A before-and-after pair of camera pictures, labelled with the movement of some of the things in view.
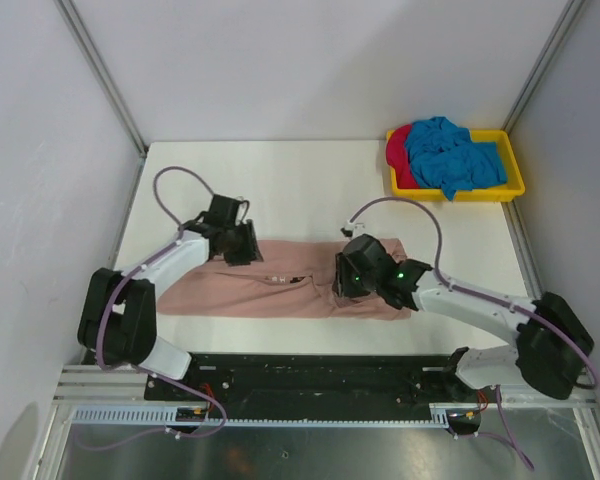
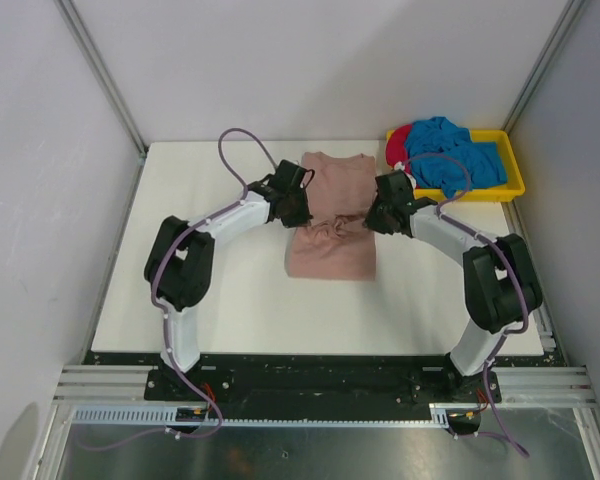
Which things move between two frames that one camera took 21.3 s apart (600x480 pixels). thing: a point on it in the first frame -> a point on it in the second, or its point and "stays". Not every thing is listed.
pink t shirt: (294, 280) -> (335, 242)
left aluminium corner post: (78, 27) stays
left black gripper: (251, 252) -> (302, 219)
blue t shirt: (440, 153) stays
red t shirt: (397, 156) stays
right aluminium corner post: (543, 64) stays
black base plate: (320, 379) stays
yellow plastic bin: (513, 187) stays
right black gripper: (342, 284) -> (372, 220)
